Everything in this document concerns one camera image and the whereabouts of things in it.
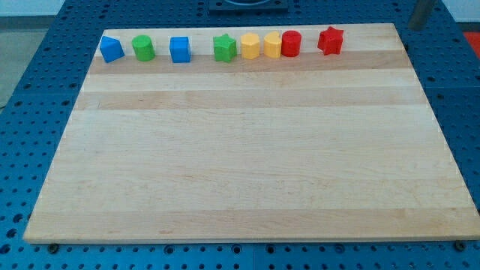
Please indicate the red cylinder block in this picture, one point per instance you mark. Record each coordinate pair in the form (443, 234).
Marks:
(291, 43)

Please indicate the red star block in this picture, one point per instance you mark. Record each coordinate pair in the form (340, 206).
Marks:
(331, 41)

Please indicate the yellow heart block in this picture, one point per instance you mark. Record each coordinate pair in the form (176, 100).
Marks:
(272, 44)

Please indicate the yellow hexagon block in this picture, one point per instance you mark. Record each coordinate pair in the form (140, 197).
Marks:
(250, 46)

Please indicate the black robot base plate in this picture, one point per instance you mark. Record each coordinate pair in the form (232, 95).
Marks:
(247, 5)

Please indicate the light wooden board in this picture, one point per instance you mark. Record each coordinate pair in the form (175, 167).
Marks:
(316, 148)

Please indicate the blue cube block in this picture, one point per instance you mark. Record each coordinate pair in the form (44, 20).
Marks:
(180, 50)

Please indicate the grey metal rod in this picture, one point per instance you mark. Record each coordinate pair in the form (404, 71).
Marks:
(420, 14)

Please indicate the green cylinder block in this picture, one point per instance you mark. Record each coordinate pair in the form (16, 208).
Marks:
(143, 48)

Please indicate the green star block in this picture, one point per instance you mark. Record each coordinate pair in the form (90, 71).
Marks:
(225, 49)

